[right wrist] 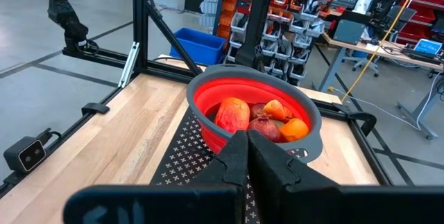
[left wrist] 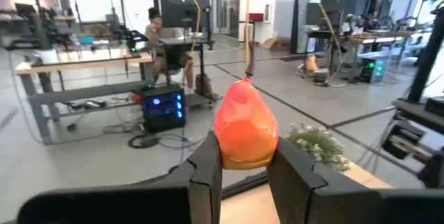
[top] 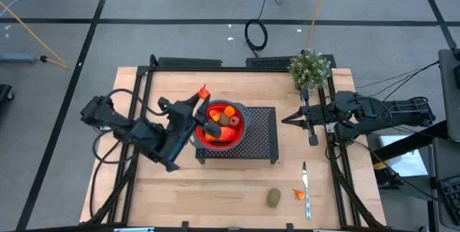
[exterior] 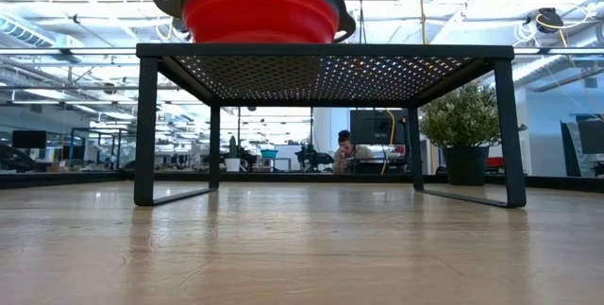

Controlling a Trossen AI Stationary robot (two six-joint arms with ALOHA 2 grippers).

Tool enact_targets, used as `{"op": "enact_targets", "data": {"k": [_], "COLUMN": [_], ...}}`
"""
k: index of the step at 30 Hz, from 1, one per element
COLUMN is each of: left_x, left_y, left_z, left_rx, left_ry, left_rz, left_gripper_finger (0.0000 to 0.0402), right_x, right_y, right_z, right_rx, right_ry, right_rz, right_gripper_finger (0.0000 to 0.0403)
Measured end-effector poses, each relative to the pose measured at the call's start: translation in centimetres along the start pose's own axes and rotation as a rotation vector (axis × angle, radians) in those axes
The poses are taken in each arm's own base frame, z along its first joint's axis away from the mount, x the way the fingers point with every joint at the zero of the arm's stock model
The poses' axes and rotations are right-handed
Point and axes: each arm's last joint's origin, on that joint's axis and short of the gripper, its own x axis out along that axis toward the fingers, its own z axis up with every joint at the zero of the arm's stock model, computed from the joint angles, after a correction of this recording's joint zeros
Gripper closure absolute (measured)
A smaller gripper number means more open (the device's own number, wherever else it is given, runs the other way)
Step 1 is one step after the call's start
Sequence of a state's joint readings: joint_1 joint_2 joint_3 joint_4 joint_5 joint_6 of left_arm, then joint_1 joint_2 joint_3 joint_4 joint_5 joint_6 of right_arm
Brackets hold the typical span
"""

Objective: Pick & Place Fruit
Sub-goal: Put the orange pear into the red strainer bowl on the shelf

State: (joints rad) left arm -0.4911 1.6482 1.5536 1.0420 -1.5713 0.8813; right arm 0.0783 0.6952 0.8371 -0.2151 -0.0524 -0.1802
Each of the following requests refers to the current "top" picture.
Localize black aluminium table frame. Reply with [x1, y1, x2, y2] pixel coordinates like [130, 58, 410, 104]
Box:
[86, 54, 387, 232]

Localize black equipment base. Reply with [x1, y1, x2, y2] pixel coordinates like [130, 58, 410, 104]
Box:
[0, 83, 15, 102]

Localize black perforated box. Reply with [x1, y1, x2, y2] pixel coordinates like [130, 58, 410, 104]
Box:
[245, 55, 337, 69]

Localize red grey collapsible colander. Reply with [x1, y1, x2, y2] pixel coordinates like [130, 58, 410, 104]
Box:
[193, 99, 252, 153]

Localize black perforated metal stand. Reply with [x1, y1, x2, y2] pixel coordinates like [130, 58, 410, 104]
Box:
[195, 106, 280, 164]

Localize black coiled floor cable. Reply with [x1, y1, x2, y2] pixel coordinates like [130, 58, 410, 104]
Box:
[225, 0, 313, 57]

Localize yellow floor cable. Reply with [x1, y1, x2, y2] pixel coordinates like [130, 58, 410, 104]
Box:
[305, 0, 334, 50]
[0, 1, 70, 70]

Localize black flat box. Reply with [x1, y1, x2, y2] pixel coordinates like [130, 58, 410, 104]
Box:
[157, 56, 223, 69]

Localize grey metal floor bar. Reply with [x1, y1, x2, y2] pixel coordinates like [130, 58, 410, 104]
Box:
[0, 52, 37, 65]

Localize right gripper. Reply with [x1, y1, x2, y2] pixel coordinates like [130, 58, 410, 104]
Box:
[282, 89, 339, 147]

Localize white sheet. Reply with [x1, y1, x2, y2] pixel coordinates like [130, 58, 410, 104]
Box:
[373, 134, 429, 178]

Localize green potted plant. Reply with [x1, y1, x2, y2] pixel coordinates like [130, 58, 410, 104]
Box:
[287, 47, 332, 94]

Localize black arm base cable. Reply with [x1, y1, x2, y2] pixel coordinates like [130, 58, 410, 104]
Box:
[88, 140, 123, 219]

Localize black diagonal beam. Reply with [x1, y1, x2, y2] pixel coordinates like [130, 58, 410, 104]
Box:
[373, 119, 450, 162]

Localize grey cabinet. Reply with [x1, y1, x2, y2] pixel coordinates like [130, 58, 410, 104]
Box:
[437, 47, 460, 139]

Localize silver table knife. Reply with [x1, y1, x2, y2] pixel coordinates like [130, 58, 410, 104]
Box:
[301, 160, 313, 221]

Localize black keyboard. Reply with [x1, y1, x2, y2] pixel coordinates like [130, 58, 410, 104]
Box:
[438, 175, 460, 226]

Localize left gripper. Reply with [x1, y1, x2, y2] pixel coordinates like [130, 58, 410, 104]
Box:
[157, 94, 222, 147]

